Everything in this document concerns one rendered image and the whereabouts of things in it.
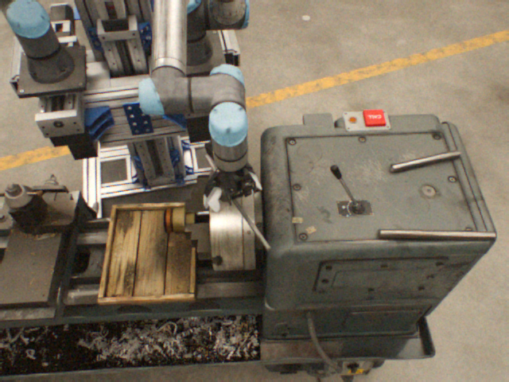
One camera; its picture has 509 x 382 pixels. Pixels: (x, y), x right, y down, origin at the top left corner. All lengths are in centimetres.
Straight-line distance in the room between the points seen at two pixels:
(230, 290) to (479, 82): 264
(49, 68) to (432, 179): 128
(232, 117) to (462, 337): 196
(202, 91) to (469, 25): 336
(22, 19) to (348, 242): 119
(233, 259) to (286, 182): 27
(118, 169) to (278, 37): 170
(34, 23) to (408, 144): 120
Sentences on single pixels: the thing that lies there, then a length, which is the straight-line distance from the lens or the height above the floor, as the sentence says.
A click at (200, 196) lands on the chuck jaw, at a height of 115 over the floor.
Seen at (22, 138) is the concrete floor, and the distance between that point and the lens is 338.
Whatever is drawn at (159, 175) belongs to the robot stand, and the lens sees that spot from 246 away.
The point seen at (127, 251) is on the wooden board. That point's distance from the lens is 166.
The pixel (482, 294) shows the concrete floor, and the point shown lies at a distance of 275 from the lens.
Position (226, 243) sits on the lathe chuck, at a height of 116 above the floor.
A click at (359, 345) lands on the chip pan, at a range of 189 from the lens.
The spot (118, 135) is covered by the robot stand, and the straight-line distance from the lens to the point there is 201.
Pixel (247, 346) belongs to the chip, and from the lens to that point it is 182.
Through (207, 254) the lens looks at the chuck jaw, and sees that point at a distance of 136.
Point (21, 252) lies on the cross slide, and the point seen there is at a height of 97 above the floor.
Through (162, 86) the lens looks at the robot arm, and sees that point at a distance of 101.
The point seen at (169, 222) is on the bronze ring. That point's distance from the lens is 142.
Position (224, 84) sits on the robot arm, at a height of 164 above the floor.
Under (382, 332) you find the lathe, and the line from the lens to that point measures 190.
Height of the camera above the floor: 232
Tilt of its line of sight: 56 degrees down
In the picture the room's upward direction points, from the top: straight up
